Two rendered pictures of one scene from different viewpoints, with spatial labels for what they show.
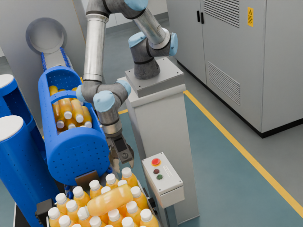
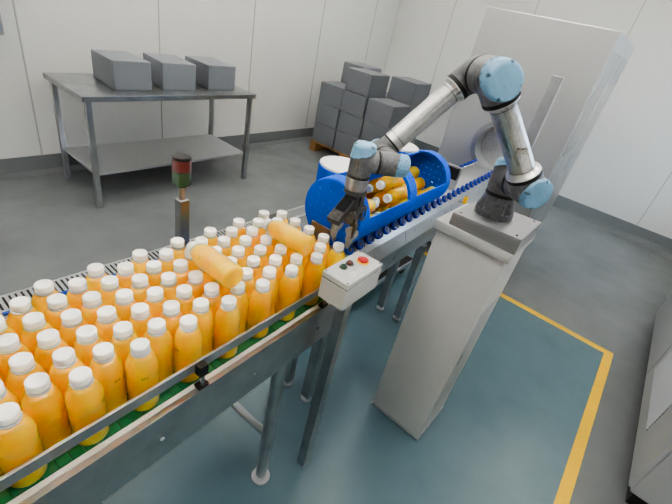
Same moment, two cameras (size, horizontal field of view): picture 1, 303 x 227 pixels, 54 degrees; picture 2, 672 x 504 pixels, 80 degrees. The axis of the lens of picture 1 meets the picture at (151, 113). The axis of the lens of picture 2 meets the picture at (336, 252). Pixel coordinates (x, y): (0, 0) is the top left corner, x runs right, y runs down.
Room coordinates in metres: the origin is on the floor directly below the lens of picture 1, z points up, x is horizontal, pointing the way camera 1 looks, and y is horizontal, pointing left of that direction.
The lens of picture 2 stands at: (0.08, -0.72, 1.78)
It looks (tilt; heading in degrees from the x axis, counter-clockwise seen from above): 31 degrees down; 46
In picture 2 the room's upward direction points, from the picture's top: 13 degrees clockwise
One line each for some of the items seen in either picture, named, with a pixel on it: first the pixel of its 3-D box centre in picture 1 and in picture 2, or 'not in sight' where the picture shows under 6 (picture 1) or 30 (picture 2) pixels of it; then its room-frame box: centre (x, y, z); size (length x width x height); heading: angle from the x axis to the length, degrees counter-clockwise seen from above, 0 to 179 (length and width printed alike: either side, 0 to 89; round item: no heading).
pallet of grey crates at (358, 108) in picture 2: not in sight; (367, 118); (4.03, 3.31, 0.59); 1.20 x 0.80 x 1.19; 102
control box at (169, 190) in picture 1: (162, 179); (350, 278); (0.88, 0.01, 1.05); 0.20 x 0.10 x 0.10; 15
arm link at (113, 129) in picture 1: (110, 124); (355, 182); (0.95, 0.16, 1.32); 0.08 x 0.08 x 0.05
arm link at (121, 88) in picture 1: (114, 93); (390, 162); (1.05, 0.13, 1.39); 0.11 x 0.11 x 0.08; 62
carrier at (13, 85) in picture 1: (18, 125); not in sight; (2.33, 1.19, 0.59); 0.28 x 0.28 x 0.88
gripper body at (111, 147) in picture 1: (116, 139); (352, 204); (0.96, 0.16, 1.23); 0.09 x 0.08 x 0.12; 15
